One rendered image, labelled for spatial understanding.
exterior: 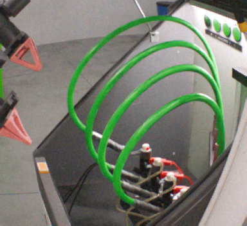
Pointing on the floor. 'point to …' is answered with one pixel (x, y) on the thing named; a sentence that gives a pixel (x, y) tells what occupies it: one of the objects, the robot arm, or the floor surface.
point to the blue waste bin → (163, 7)
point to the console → (231, 185)
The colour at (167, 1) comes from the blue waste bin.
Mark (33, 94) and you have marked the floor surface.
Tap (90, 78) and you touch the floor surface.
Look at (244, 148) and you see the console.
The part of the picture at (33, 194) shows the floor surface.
